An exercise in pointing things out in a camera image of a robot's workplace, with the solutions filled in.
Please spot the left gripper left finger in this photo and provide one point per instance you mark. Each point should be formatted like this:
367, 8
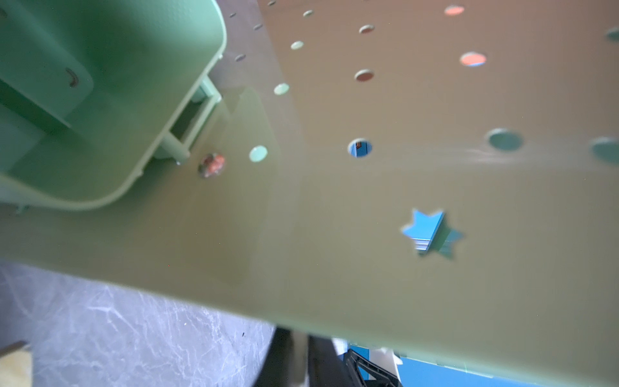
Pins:
285, 364

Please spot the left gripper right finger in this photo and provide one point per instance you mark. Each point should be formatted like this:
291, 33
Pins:
325, 368

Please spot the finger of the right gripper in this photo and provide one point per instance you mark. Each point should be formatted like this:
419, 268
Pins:
372, 370

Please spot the green desktop shelf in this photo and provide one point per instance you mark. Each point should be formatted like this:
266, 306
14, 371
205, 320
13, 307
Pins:
437, 177

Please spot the dark blue book left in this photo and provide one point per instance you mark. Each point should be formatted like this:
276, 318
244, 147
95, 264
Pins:
17, 365

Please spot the green pen cup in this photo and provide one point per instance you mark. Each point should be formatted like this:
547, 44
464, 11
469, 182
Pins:
91, 91

